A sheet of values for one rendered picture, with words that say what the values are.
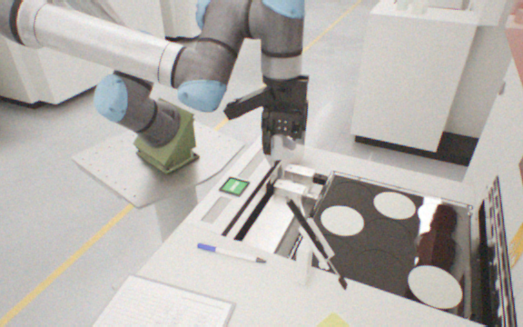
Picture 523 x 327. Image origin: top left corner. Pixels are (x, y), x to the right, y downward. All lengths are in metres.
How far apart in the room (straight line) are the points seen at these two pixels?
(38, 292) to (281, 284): 1.62
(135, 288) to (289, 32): 0.51
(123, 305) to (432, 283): 0.59
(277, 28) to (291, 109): 0.16
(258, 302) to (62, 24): 0.57
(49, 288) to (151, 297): 1.48
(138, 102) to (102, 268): 1.20
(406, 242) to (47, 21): 0.82
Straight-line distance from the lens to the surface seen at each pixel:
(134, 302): 0.68
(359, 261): 0.82
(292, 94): 0.69
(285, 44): 0.64
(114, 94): 1.06
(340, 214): 0.91
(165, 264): 0.73
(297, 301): 0.66
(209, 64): 0.63
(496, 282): 0.83
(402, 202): 0.99
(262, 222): 0.90
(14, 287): 2.23
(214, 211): 0.82
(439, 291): 0.82
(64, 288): 2.10
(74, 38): 0.71
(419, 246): 0.89
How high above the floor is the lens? 1.51
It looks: 36 degrees down
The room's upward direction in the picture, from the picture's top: straight up
